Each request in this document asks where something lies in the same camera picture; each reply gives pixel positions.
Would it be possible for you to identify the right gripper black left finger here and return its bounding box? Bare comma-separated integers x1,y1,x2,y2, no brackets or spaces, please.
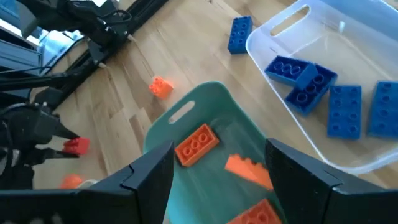
0,139,175,224

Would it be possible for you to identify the black aluminium table frame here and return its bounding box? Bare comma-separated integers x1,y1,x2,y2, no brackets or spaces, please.
30,0,170,108

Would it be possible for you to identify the blue toy block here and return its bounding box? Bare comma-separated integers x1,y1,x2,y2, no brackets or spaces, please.
227,16,254,55
367,80,398,138
264,55,318,90
326,85,363,140
284,63,338,116

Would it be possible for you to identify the small orange toy block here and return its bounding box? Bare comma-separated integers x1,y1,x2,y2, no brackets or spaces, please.
58,174,84,190
148,76,174,100

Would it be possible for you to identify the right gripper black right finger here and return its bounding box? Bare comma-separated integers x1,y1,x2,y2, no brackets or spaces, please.
264,138,398,224

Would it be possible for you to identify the long orange toy block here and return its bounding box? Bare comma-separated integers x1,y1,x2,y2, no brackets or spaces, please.
226,198,283,224
224,154,274,191
174,123,220,167

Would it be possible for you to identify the clear plastic bin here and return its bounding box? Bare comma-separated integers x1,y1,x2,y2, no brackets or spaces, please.
245,0,398,175

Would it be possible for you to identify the long red toy block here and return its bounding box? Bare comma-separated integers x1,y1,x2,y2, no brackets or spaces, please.
63,137,91,156

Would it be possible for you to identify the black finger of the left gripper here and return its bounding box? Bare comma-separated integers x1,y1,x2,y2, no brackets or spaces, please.
33,148,80,163
51,119,80,140

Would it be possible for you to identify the teal plastic bin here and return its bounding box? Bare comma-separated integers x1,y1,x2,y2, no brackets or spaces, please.
142,81,285,224

